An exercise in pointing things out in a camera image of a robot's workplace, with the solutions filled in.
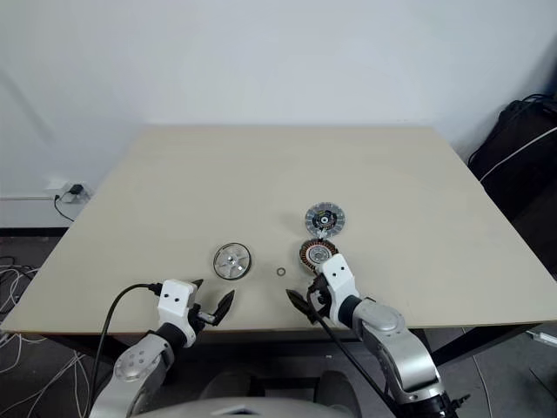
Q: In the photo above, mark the black metal table leg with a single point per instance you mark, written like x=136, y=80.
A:
x=478, y=344

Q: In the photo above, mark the white bar on floor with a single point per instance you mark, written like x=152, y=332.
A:
x=541, y=336

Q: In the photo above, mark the grey tape roll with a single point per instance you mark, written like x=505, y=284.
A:
x=325, y=220

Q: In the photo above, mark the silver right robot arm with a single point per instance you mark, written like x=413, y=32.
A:
x=396, y=344

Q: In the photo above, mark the copper wound motor stator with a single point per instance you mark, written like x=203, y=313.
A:
x=311, y=252

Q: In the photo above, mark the black plug adapter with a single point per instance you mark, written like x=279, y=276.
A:
x=76, y=189

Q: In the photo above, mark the black bag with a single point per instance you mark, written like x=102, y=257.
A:
x=518, y=174

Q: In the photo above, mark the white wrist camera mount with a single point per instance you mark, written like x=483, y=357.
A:
x=337, y=278
x=174, y=300

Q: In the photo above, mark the dark upright panel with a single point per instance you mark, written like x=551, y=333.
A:
x=552, y=78

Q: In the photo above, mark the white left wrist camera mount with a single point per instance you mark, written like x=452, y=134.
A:
x=174, y=300

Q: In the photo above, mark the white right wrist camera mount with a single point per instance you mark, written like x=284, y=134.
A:
x=337, y=278

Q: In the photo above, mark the grey rounded robot part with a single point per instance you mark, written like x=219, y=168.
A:
x=339, y=383

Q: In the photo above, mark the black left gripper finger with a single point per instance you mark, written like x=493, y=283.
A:
x=198, y=283
x=224, y=307

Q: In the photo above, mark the white wall power socket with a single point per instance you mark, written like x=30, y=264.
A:
x=56, y=185

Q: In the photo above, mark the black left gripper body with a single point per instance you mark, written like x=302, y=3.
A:
x=199, y=320

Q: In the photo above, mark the silver round rotor disc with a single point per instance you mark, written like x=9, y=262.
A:
x=232, y=260

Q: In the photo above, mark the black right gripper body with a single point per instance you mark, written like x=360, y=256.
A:
x=321, y=300

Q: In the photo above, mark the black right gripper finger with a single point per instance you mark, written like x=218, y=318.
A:
x=317, y=284
x=300, y=301

